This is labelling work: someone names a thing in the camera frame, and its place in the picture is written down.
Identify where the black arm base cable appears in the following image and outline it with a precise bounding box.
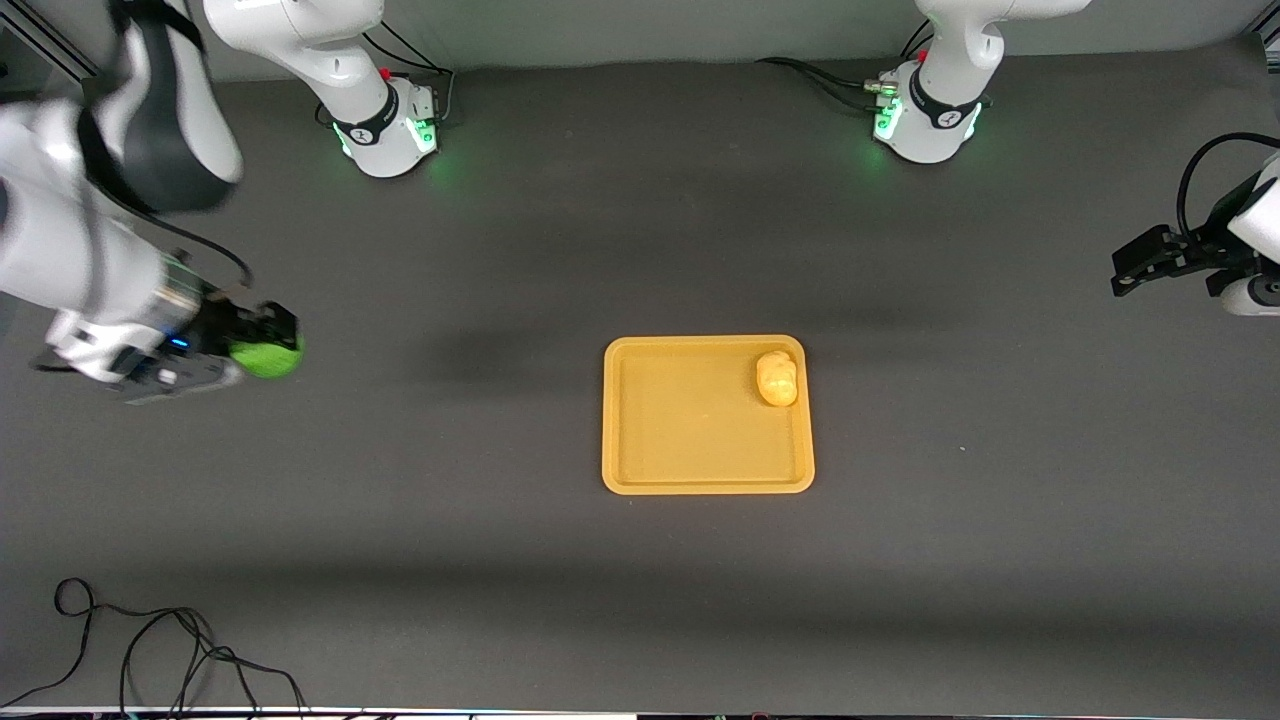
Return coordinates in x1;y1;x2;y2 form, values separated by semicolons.
315;20;457;131
754;20;937;116

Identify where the green apple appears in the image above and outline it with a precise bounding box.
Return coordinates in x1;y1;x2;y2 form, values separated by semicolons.
229;328;306;381

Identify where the thin black loose cable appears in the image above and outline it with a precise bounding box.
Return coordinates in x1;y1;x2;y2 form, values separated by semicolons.
0;577;307;718

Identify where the yellow potato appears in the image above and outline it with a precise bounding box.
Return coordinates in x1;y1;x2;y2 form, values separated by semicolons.
755;350;800;409

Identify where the orange plastic tray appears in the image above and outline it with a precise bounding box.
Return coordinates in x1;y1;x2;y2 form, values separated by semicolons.
601;334;817;497

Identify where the black left arm base cable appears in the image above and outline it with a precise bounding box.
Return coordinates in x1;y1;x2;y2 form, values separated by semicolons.
754;20;937;116

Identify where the black right arm base cable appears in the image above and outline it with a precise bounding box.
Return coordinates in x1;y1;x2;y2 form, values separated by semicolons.
315;20;457;131

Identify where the dark grey table mat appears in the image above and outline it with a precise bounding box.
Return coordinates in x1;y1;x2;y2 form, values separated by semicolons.
0;38;1280;714

